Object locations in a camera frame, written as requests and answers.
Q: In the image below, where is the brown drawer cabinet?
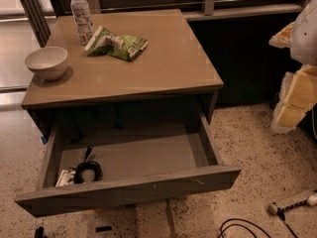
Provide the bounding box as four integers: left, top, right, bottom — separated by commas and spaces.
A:
21, 8, 225, 141

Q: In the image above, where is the small white packet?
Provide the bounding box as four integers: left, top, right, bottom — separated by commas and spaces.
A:
55, 170, 75, 187

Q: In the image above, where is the open grey top drawer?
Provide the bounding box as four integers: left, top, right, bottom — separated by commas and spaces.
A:
15, 114, 241, 217

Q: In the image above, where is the blue tape piece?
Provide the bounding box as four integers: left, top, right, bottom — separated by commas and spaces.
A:
41, 136, 48, 145

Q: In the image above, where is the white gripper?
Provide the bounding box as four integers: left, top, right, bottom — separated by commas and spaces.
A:
268, 0, 317, 133

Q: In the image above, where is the green jalapeno chip bag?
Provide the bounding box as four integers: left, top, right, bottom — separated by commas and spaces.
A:
84, 26, 148, 61

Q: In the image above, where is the clear plastic water bottle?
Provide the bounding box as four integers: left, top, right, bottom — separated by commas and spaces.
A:
70, 0, 93, 46

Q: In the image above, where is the white ceramic bowl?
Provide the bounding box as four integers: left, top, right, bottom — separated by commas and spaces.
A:
25, 47, 68, 80

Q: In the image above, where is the small black floor object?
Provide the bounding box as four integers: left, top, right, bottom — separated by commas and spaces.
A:
34, 226, 44, 238

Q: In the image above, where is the coiled black cable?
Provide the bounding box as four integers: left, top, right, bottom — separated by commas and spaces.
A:
73, 145, 104, 184

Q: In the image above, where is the white power strip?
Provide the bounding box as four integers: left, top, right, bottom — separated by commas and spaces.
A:
267, 190, 317, 215

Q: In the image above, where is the black floor cable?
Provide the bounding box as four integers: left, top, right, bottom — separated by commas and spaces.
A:
217, 218, 272, 238

